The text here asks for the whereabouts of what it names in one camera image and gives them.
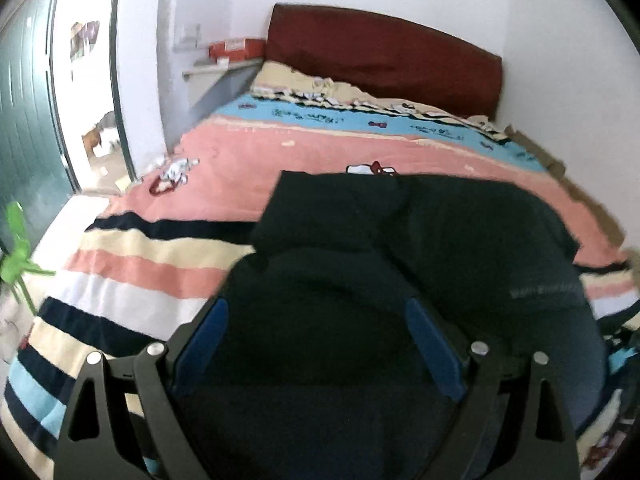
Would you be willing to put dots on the white wall socket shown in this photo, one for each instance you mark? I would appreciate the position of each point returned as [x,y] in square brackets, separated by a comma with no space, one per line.
[186,37]

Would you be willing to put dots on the wall poster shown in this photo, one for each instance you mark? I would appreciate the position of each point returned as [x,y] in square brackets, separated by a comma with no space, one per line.
[84,40]

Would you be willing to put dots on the green door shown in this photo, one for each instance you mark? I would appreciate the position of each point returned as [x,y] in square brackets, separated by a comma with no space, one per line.
[25,135]

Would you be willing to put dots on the black hooded puffer jacket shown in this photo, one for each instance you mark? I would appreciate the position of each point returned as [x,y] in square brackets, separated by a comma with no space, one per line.
[350,270]

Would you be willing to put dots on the red flat box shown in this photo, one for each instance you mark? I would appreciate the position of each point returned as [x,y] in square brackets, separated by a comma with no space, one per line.
[235,50]

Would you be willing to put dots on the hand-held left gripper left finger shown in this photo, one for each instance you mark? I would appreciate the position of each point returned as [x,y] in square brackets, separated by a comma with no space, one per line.
[200,355]

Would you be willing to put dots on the dark red headboard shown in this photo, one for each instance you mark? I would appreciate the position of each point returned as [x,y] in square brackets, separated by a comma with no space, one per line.
[380,55]

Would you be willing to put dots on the striped cartoon printed blanket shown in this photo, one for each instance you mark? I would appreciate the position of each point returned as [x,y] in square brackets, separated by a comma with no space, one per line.
[150,270]

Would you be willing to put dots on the grey bedside shelf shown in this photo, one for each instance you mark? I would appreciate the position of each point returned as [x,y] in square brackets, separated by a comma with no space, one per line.
[220,80]

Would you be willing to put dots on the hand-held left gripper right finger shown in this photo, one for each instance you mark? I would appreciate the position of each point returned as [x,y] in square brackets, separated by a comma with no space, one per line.
[430,345]

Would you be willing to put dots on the brown hallway item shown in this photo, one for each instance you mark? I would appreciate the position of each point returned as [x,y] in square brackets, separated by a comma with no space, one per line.
[92,140]

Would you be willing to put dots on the green plastic item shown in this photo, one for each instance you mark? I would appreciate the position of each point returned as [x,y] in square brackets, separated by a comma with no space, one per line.
[17,260]

